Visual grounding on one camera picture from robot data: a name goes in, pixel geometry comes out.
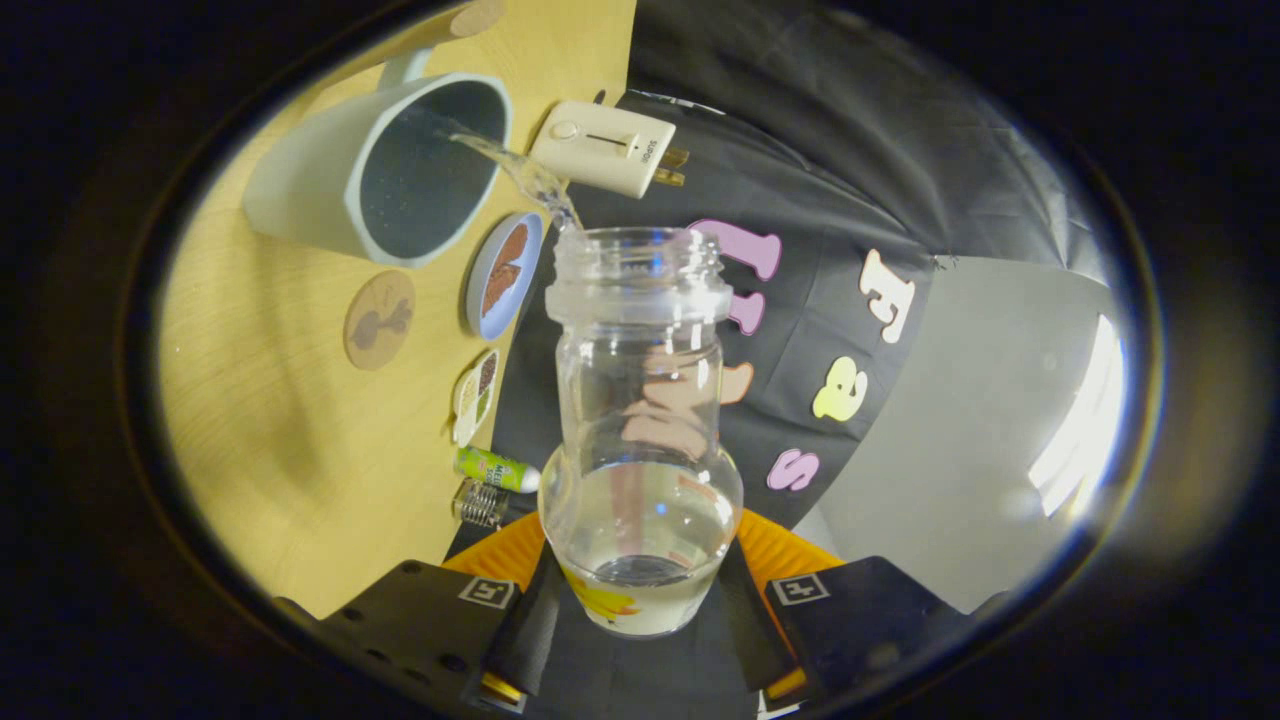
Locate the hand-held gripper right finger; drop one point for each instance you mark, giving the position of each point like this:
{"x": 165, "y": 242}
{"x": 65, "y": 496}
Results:
{"x": 870, "y": 620}

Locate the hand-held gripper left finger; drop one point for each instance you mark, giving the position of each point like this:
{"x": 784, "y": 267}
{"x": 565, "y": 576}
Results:
{"x": 420, "y": 625}

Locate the clear glass juice bottle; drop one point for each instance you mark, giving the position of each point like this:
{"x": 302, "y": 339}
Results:
{"x": 640, "y": 420}

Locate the round cork coaster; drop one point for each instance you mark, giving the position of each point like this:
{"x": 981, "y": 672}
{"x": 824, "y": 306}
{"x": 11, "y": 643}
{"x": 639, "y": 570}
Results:
{"x": 380, "y": 320}

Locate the pale blue cup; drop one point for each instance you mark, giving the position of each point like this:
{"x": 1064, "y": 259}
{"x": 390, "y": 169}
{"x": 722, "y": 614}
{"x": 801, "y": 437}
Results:
{"x": 300, "y": 170}

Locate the green soda bottle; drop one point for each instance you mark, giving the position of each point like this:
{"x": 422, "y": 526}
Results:
{"x": 490, "y": 468}

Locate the wooden table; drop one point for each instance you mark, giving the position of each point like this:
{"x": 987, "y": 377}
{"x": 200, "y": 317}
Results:
{"x": 280, "y": 450}

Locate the white divided dish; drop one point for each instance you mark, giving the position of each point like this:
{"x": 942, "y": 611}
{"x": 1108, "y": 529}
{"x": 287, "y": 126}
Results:
{"x": 470, "y": 405}

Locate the blue plate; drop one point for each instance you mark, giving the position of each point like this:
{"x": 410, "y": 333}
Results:
{"x": 478, "y": 300}

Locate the brown bread piece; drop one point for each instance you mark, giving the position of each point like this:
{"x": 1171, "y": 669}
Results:
{"x": 513, "y": 245}
{"x": 498, "y": 290}

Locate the brown toast slice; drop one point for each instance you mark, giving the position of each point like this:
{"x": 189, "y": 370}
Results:
{"x": 675, "y": 158}
{"x": 670, "y": 178}

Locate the white toaster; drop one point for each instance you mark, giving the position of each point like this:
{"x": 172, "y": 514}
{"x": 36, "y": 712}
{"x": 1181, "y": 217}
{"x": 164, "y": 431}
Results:
{"x": 600, "y": 145}

